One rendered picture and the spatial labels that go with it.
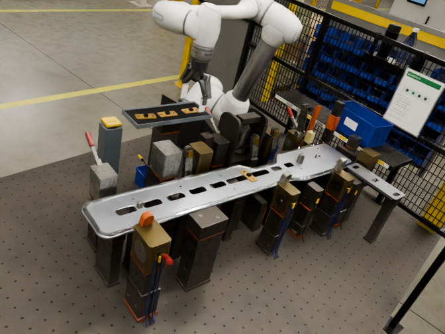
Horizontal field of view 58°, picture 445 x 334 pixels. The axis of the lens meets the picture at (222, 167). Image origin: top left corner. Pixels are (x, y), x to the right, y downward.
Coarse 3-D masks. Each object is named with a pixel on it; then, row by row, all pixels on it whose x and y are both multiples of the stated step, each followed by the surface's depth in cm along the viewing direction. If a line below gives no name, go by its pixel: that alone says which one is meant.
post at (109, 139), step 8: (104, 128) 152; (112, 128) 153; (120, 128) 155; (104, 136) 153; (112, 136) 154; (120, 136) 156; (104, 144) 155; (112, 144) 156; (120, 144) 159; (104, 152) 157; (112, 152) 158; (120, 152) 161; (104, 160) 158; (112, 160) 161
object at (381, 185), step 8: (352, 168) 200; (360, 168) 202; (360, 176) 195; (368, 176) 197; (376, 176) 199; (376, 184) 192; (384, 184) 194; (384, 192) 187; (392, 192) 189; (400, 192) 190
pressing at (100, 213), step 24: (312, 144) 212; (240, 168) 176; (264, 168) 181; (288, 168) 186; (312, 168) 191; (144, 192) 148; (168, 192) 151; (216, 192) 158; (240, 192) 161; (96, 216) 132; (120, 216) 134; (168, 216) 140
